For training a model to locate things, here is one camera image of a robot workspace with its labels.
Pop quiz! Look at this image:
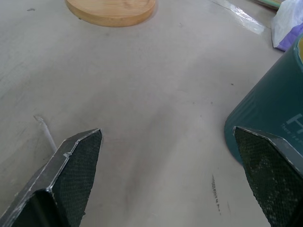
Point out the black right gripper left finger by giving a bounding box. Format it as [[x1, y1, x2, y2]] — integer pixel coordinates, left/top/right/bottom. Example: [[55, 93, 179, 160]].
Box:
[[0, 128, 103, 227]]

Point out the round wooden board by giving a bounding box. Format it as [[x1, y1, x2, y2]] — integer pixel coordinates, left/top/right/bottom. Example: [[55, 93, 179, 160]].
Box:
[[65, 0, 156, 27]]

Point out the white plastic bag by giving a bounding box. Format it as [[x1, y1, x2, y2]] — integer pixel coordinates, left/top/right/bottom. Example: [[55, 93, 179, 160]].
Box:
[[270, 0, 303, 52]]

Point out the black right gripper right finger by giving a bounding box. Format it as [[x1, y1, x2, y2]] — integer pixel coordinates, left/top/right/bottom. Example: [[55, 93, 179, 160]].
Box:
[[232, 126, 303, 227]]

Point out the wooden board with green edge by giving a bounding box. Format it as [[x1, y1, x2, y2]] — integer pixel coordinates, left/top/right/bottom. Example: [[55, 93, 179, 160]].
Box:
[[250, 0, 286, 10]]

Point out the teal green mug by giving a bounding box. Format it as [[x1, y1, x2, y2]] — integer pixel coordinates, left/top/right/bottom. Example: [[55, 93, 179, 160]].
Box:
[[224, 32, 303, 172]]

